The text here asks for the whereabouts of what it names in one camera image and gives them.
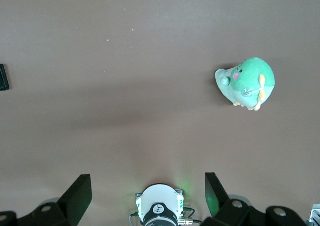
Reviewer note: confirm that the aluminium frame profile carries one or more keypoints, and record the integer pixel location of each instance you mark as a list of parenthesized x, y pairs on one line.
[(315, 216)]

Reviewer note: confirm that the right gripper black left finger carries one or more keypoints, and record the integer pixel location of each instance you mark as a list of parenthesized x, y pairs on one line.
[(75, 201)]

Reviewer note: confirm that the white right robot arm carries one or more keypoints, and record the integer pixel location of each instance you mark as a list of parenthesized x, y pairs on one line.
[(158, 196)]

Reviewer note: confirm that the green plush dinosaur toy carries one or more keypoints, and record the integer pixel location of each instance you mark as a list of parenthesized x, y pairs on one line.
[(247, 83)]

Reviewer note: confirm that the black smartphone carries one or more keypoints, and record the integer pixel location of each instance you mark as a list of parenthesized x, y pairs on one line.
[(3, 77)]

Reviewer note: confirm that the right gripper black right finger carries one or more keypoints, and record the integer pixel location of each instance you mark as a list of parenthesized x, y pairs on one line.
[(225, 211)]

